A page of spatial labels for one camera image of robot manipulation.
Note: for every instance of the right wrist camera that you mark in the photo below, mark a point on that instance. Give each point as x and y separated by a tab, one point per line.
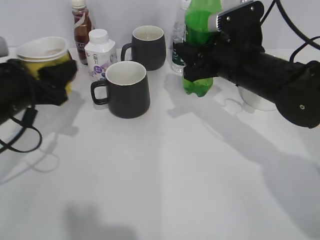
223	21

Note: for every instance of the clear water bottle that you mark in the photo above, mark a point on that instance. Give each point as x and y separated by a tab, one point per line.
178	36

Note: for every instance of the rear black mug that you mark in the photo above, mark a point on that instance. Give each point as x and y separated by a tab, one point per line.
148	47

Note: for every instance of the white ceramic mug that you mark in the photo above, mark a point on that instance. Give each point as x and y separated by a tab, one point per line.
255	101

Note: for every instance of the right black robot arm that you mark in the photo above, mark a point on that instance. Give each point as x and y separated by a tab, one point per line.
293	87

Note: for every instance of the green soda bottle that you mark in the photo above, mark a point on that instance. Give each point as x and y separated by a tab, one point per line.
197	33

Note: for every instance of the brown coffee drink bottle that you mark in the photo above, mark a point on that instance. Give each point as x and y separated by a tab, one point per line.
82	27

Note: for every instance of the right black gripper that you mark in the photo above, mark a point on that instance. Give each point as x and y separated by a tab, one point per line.
234	53

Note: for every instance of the white milk carton bottle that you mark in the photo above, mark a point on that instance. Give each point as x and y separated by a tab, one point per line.
100	54

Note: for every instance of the front black mug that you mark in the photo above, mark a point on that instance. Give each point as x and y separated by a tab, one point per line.
125	90

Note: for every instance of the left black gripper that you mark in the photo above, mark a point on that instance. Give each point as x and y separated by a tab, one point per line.
17	88

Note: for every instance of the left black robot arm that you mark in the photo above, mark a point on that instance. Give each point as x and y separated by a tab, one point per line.
16	82

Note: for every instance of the yellow paper cup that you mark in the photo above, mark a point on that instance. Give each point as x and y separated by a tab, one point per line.
44	52

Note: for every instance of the black mug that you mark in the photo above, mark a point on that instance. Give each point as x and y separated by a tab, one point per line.
125	90
148	47

